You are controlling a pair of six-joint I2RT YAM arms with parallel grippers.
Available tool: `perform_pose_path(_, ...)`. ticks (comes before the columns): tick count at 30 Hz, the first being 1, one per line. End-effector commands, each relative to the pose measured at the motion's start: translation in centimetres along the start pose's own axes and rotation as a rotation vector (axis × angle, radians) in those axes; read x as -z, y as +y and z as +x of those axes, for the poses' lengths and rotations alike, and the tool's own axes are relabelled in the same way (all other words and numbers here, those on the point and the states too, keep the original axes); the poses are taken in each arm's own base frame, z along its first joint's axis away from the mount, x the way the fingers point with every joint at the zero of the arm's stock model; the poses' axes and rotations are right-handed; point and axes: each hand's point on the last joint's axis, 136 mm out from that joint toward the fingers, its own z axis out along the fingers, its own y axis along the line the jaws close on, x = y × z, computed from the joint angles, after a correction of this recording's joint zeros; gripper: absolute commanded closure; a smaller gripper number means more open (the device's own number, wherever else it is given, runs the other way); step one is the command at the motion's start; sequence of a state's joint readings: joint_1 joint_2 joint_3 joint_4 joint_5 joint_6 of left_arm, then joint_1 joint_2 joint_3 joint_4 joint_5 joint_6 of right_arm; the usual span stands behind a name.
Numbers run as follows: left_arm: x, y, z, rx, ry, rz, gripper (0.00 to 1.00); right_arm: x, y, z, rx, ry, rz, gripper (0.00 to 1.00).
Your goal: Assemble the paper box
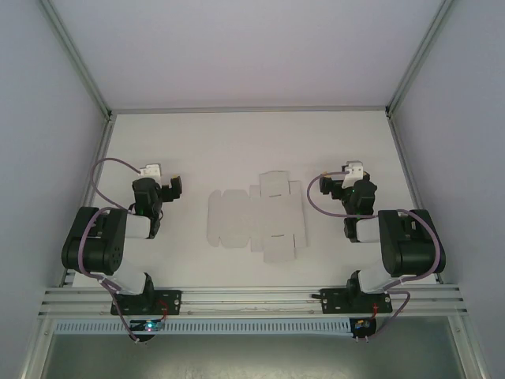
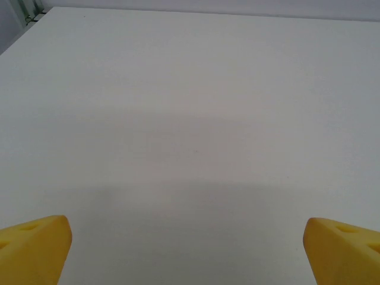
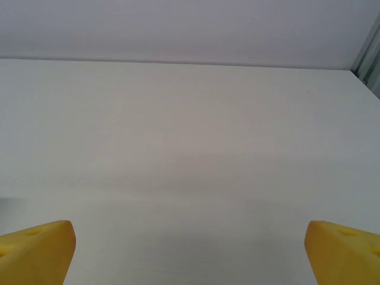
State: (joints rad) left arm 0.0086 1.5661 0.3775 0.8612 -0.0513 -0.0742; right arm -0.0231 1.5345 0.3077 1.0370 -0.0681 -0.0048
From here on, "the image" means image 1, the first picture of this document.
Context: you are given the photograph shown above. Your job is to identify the white paper box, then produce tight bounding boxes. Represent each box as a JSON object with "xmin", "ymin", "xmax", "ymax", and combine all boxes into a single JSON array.
[{"xmin": 207, "ymin": 170, "xmax": 309, "ymax": 265}]

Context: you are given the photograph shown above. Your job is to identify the small circuit board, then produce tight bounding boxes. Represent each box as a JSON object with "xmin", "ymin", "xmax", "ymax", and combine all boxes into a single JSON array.
[{"xmin": 352, "ymin": 318, "xmax": 376, "ymax": 340}]

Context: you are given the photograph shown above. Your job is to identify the circuit board with green LED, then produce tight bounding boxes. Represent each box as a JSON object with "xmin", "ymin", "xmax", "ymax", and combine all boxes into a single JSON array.
[{"xmin": 128, "ymin": 319, "xmax": 165, "ymax": 344}]

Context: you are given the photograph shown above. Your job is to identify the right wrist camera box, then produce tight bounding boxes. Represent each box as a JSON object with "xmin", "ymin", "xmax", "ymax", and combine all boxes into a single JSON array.
[{"xmin": 341, "ymin": 160, "xmax": 365, "ymax": 190}]

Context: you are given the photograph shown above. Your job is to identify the aluminium frame side bar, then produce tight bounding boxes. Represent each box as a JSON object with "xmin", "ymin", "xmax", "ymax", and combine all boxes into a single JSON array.
[
  {"xmin": 58, "ymin": 114, "xmax": 116, "ymax": 287},
  {"xmin": 386, "ymin": 114, "xmax": 445, "ymax": 285}
]

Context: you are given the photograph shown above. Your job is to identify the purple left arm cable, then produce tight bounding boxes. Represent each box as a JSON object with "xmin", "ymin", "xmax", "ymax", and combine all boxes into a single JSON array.
[{"xmin": 77, "ymin": 157, "xmax": 143, "ymax": 343}]

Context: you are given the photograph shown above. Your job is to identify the aluminium frame crossbar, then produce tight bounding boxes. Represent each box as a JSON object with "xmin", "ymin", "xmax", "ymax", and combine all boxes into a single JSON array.
[{"xmin": 110, "ymin": 104, "xmax": 390, "ymax": 113}]

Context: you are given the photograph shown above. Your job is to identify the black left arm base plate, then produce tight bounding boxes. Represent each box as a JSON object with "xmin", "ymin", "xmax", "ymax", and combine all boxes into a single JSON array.
[{"xmin": 110, "ymin": 289, "xmax": 184, "ymax": 317}]

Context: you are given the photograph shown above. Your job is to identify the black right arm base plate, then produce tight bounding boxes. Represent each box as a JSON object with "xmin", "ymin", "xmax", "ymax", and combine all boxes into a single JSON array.
[{"xmin": 320, "ymin": 287, "xmax": 394, "ymax": 316}]

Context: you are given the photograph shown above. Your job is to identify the aluminium mounting rail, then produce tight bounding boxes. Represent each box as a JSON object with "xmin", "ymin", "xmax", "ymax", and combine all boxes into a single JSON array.
[{"xmin": 37, "ymin": 283, "xmax": 469, "ymax": 319}]

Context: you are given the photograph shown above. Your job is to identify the white slotted cable duct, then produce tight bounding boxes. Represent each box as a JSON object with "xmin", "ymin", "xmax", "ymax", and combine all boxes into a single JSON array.
[{"xmin": 53, "ymin": 318, "xmax": 353, "ymax": 337}]

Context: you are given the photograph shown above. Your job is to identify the aluminium frame post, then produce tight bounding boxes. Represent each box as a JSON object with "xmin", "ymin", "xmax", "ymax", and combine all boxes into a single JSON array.
[
  {"xmin": 37, "ymin": 0, "xmax": 116, "ymax": 120},
  {"xmin": 384, "ymin": 0, "xmax": 455, "ymax": 118}
]

